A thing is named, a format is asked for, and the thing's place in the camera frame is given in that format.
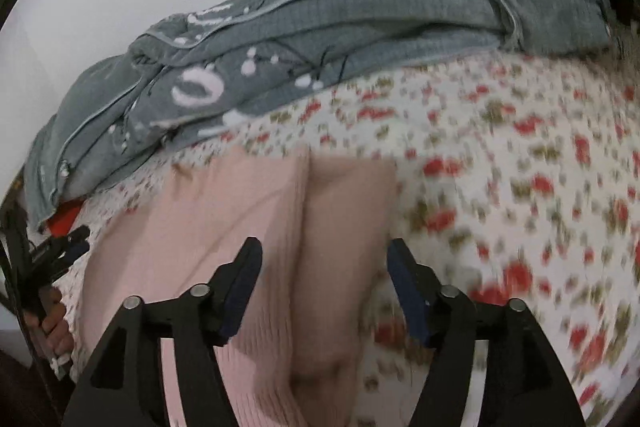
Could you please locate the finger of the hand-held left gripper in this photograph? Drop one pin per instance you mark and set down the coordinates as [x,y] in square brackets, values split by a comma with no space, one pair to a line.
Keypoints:
[72,253]
[70,236]

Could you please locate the grey floral blanket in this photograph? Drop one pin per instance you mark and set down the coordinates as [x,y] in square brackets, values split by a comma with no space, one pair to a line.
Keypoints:
[350,7]

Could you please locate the pink knit sweater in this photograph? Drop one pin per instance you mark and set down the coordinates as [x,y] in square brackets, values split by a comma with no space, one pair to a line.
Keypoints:
[200,217]

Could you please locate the floral bed sheet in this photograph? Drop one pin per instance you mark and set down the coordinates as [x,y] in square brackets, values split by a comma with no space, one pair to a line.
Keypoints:
[500,157]

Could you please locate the red pillow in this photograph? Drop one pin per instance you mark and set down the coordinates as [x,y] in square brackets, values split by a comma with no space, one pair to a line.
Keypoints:
[62,222]

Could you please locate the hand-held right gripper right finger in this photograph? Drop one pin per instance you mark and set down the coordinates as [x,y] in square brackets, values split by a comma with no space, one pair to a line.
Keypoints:
[411,294]

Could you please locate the person's left hand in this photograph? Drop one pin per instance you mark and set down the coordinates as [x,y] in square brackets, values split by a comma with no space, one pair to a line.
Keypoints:
[55,327]

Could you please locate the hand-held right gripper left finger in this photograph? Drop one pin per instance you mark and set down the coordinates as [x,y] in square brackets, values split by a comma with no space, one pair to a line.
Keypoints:
[239,294]

